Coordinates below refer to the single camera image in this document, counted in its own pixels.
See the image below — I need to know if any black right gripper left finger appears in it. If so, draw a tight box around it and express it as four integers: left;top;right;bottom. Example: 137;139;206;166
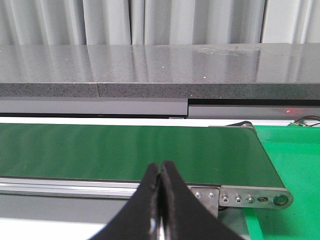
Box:
93;163;160;240

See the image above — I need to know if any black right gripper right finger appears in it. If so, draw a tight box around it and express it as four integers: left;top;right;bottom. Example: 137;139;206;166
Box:
159;160;242;240

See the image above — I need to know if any green conveyor belt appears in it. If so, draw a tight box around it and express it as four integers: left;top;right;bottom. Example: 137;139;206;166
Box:
0;123;284;188

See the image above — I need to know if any green plastic tray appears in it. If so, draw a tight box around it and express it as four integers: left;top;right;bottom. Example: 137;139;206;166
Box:
244;125;320;240

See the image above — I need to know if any grey stone countertop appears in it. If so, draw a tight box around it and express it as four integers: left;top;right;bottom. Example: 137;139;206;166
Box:
0;43;320;101

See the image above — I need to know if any steel conveyor end bracket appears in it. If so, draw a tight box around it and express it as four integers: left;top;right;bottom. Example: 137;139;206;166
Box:
188;184;294;217

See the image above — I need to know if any aluminium conveyor side rail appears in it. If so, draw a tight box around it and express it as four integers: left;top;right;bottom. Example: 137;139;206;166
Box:
0;177;139;199

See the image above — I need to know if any small electronics board with wires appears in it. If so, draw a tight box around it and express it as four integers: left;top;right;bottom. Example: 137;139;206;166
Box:
289;115;320;127

